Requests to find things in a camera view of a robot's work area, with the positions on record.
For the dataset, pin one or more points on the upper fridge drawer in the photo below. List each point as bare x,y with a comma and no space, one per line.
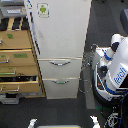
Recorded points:
60,68

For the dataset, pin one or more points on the fridge drawer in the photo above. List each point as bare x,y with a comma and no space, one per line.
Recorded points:
61,88
60,68

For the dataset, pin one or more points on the lower fridge drawer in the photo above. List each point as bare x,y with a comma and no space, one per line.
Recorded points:
61,88

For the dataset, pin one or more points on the white refrigerator body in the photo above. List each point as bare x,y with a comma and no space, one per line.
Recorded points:
59,29

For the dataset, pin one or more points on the wooden drawer cabinet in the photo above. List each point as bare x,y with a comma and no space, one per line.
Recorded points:
19,69

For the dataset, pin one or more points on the white blue robot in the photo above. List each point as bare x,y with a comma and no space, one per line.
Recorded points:
110,71

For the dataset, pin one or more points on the green android sticker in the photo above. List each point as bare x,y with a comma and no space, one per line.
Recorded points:
43,9

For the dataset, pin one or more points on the grey box on cabinet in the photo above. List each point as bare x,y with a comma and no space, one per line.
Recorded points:
13,11

